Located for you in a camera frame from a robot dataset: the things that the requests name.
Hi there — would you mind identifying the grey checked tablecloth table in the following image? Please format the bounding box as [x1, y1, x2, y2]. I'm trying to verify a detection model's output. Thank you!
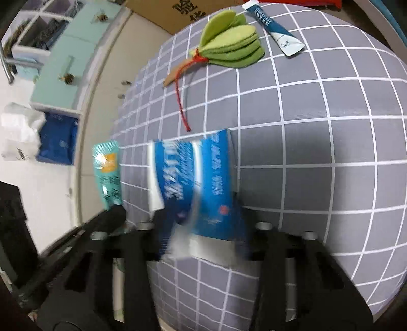
[110, 3, 407, 331]

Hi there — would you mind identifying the white plastic bag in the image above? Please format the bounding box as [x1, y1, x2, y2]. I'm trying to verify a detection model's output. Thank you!
[0, 102, 47, 162]

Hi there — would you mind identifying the blue white toothpaste tube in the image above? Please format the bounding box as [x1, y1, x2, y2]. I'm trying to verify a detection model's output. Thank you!
[242, 0, 306, 57]

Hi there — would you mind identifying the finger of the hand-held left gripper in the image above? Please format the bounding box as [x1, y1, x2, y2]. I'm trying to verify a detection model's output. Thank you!
[37, 206, 128, 259]

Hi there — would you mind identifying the teal packet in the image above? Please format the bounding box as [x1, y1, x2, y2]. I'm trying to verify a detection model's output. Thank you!
[92, 140, 123, 211]

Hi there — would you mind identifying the green felt leaf ornament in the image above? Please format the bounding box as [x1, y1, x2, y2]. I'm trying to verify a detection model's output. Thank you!
[163, 11, 265, 132]

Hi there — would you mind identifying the white bed frame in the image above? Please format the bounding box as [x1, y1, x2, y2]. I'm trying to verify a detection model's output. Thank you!
[351, 0, 407, 64]

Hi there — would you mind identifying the blue and white packet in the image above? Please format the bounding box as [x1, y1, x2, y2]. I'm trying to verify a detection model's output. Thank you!
[148, 129, 252, 265]

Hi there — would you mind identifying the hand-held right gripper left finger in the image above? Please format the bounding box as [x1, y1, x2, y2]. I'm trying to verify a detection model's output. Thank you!
[37, 219, 166, 331]

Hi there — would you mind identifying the metal handle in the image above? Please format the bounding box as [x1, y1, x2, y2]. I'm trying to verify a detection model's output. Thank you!
[0, 43, 15, 84]

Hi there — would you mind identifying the large cardboard box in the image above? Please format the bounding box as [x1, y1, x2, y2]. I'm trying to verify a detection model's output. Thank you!
[122, 0, 252, 36]

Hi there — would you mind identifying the blue bag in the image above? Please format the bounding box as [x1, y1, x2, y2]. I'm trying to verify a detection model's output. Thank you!
[36, 111, 80, 166]

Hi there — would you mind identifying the mint green cabinet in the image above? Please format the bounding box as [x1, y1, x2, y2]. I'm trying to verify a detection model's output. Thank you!
[0, 0, 133, 114]

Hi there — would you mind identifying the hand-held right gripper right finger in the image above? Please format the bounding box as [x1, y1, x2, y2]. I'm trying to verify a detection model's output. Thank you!
[245, 221, 373, 331]

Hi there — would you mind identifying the dark cloth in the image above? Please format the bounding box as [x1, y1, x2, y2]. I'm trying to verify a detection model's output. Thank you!
[0, 181, 39, 287]

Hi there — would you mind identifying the red covered bench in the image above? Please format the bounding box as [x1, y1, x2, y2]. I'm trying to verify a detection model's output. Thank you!
[313, 0, 344, 9]

